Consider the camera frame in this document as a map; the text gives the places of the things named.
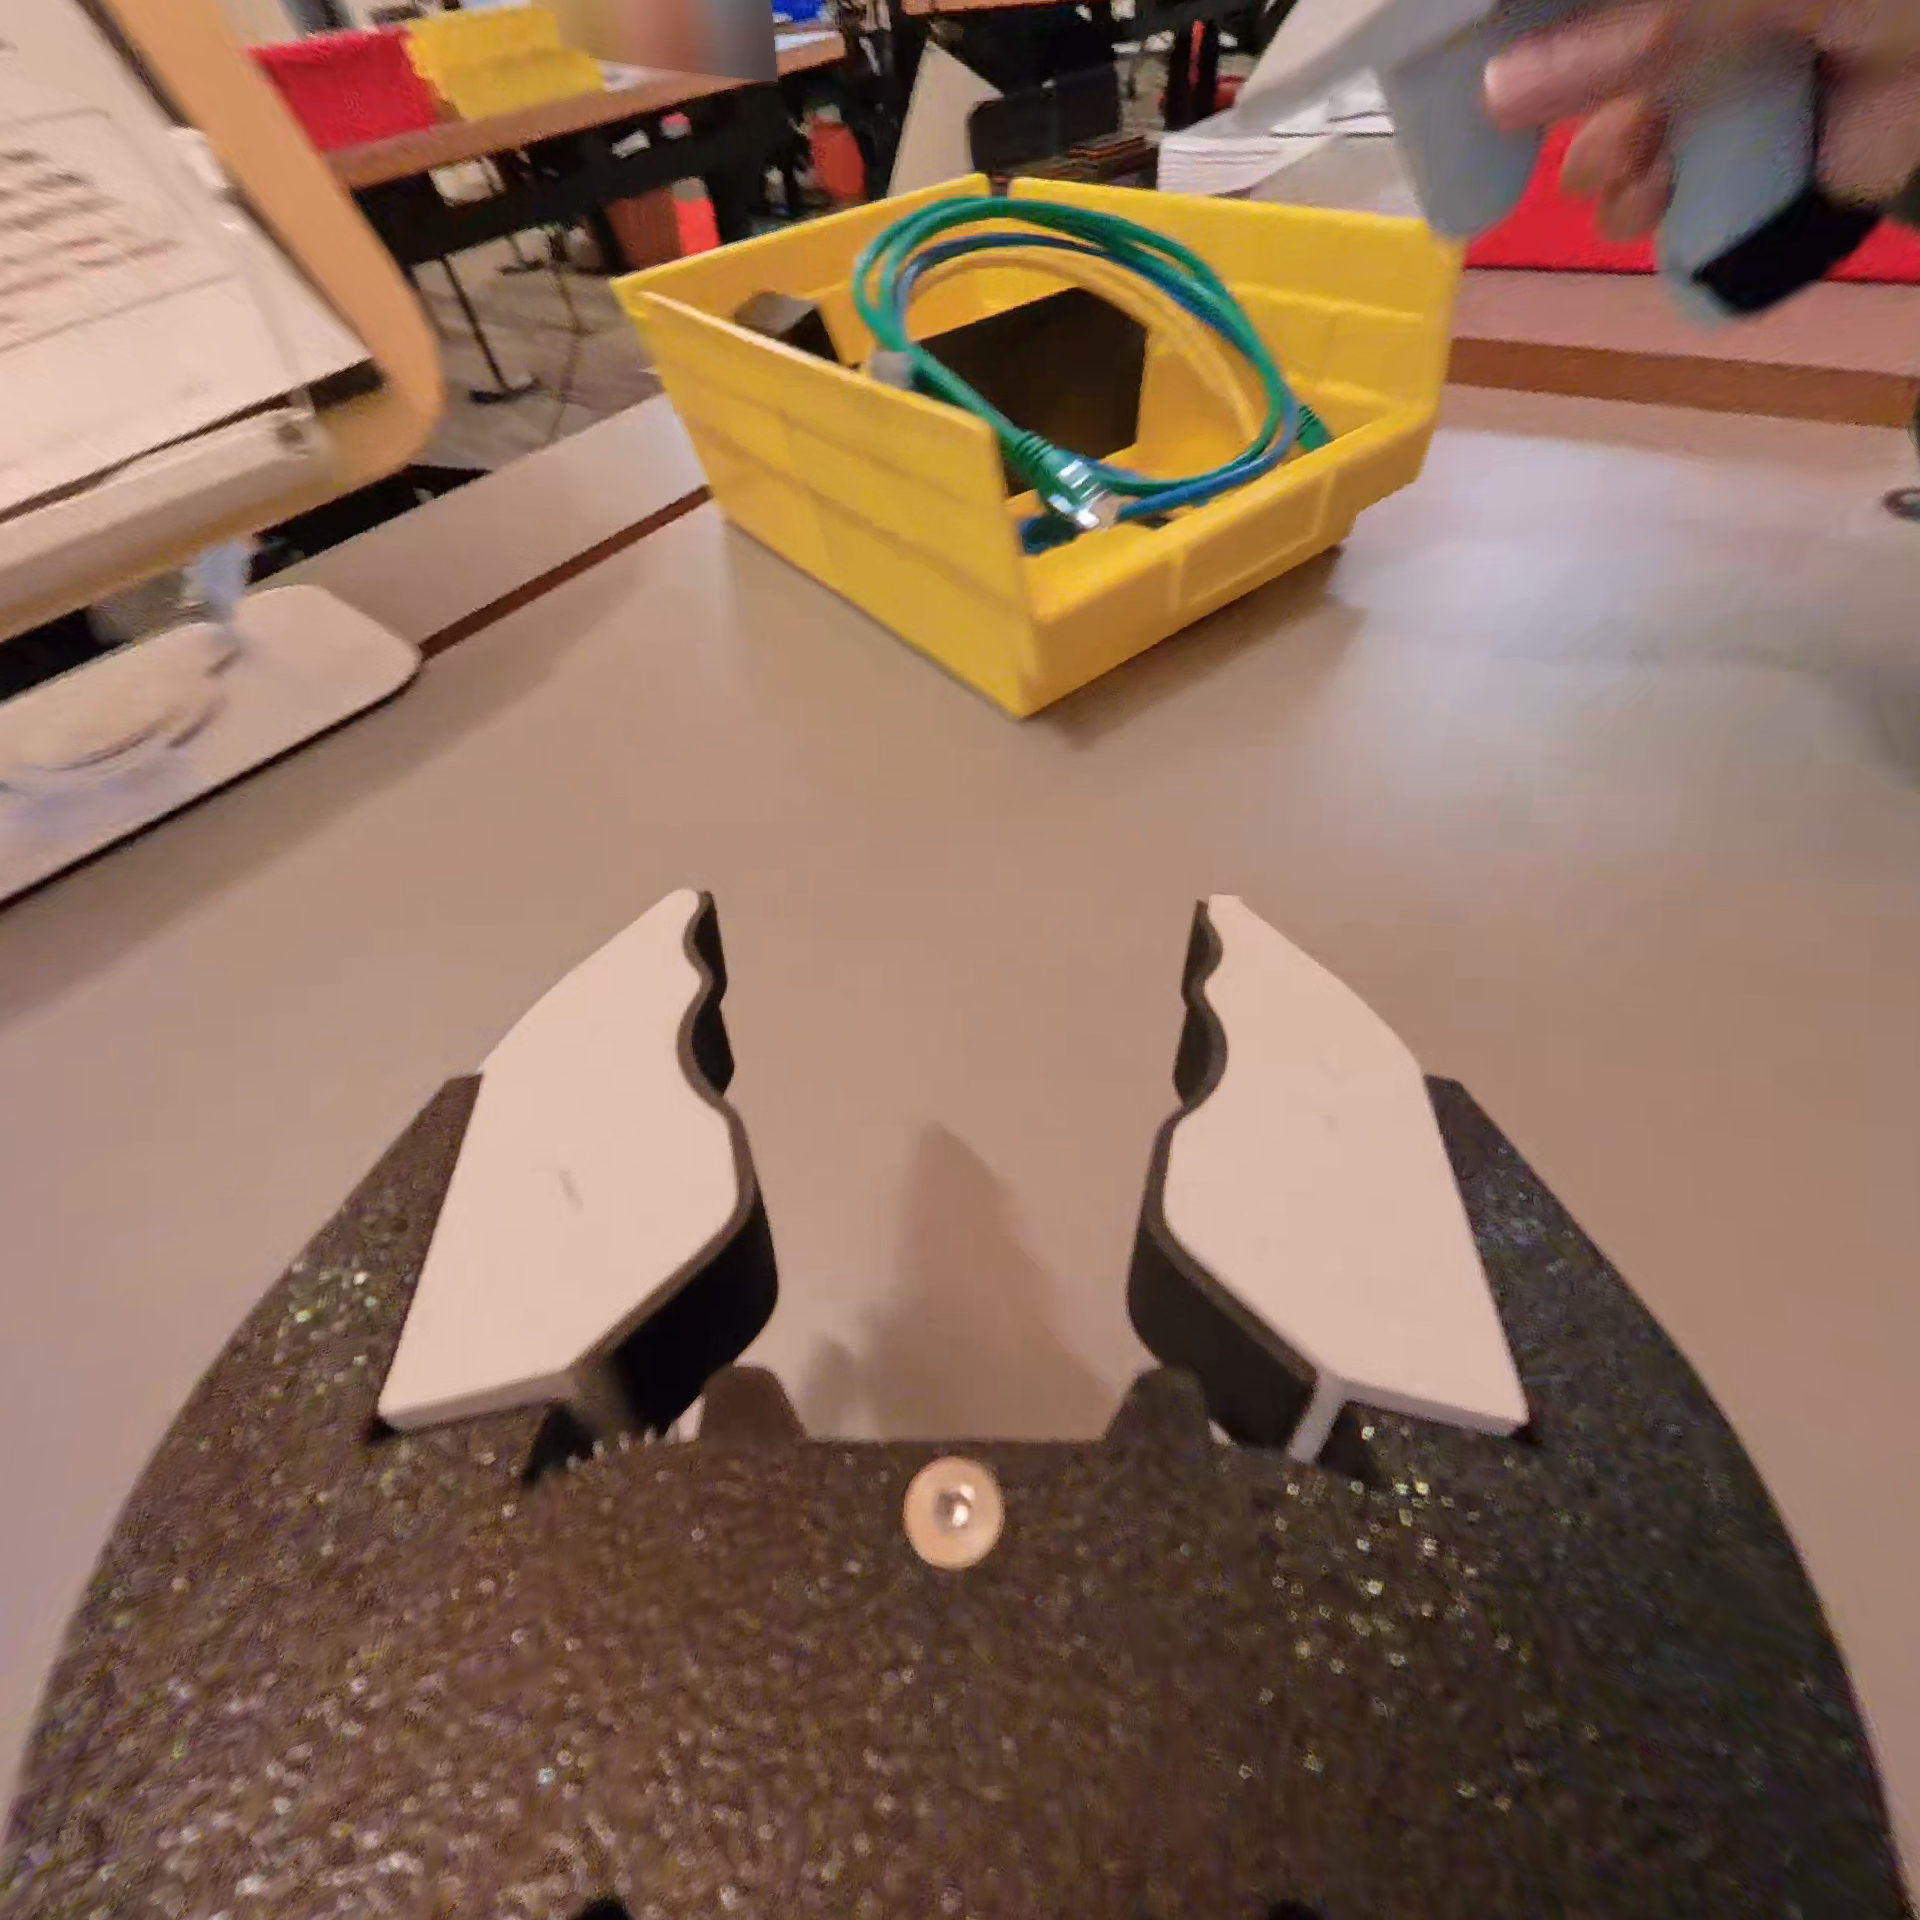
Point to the white paper sheets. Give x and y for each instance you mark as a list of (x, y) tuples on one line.
[(1276, 149)]

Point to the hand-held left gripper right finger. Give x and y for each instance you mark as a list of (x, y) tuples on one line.
[(1319, 1202)]

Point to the red plastic bin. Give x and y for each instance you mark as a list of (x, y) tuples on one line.
[(340, 91), (1590, 247)]

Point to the yellow plastic bin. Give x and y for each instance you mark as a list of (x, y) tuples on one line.
[(901, 511), (504, 61)]

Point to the pale board stand base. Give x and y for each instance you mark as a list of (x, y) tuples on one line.
[(301, 675)]

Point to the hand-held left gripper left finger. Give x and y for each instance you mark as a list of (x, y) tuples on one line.
[(569, 1202)]

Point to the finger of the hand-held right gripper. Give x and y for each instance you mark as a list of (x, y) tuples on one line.
[(1350, 53)]

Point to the black network switch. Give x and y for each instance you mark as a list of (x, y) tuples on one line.
[(788, 323)]

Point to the instruction sheet board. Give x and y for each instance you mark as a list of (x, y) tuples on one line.
[(135, 300)]

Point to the person's right hand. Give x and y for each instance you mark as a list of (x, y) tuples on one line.
[(1724, 45)]

